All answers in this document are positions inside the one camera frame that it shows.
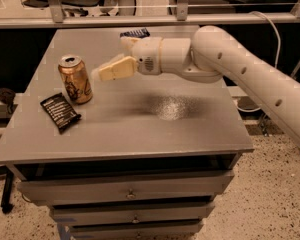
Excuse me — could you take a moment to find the grey drawer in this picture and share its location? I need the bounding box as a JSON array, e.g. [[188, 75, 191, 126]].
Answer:
[[70, 220, 203, 240], [51, 202, 214, 226], [18, 170, 234, 206]]

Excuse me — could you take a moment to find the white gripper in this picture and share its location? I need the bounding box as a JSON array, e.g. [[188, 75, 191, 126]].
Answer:
[[97, 37, 162, 81]]

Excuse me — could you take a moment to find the orange soda can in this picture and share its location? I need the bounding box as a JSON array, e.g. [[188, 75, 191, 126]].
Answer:
[[58, 54, 93, 104]]

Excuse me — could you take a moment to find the black stand leg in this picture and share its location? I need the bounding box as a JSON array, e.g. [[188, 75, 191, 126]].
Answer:
[[1, 170, 14, 214]]

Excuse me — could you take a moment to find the middle grey drawer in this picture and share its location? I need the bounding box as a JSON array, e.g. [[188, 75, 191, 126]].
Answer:
[[51, 202, 214, 226]]

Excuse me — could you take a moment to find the top grey drawer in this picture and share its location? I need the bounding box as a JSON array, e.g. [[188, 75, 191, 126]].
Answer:
[[18, 170, 234, 206]]

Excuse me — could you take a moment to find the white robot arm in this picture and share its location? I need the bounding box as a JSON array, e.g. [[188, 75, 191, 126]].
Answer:
[[91, 26, 300, 148]]

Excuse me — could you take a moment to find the bottom grey drawer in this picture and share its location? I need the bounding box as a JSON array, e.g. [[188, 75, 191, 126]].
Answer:
[[70, 220, 203, 240]]

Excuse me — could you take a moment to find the blue snack bar wrapper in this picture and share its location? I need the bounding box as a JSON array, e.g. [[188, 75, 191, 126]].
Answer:
[[120, 28, 150, 38]]

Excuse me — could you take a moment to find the white cable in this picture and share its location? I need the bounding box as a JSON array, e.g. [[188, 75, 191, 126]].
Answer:
[[235, 11, 282, 114]]

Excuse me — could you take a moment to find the black rxbar chocolate wrapper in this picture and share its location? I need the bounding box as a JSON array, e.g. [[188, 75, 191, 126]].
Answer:
[[40, 93, 81, 134]]

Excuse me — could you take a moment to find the metal railing frame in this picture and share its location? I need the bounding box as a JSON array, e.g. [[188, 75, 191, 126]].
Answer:
[[0, 0, 300, 29]]

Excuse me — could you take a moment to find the small black object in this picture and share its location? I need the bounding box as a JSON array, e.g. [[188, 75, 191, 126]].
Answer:
[[0, 88, 16, 114]]

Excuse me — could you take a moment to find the grey drawer cabinet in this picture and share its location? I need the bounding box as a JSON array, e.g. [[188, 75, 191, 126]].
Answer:
[[0, 25, 256, 240]]

